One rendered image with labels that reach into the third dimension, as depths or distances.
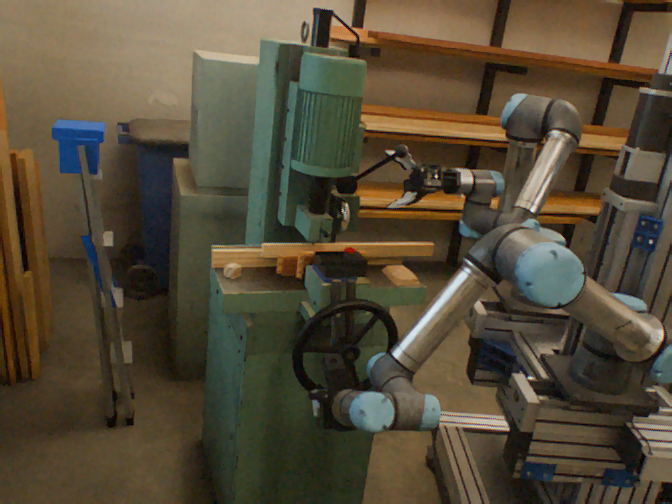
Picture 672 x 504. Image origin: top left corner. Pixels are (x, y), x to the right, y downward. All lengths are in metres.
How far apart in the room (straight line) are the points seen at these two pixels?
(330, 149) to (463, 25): 2.85
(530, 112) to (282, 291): 0.91
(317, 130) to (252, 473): 1.02
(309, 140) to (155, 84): 2.36
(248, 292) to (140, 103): 2.46
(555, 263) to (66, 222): 3.36
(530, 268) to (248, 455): 1.07
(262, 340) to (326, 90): 0.69
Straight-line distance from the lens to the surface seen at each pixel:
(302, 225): 1.78
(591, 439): 1.74
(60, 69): 3.93
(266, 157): 1.89
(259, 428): 1.85
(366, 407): 1.20
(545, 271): 1.20
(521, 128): 1.95
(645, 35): 5.26
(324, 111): 1.62
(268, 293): 1.63
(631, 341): 1.45
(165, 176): 3.41
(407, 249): 1.92
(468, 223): 1.77
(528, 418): 1.65
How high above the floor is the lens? 1.57
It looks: 20 degrees down
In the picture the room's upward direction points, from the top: 8 degrees clockwise
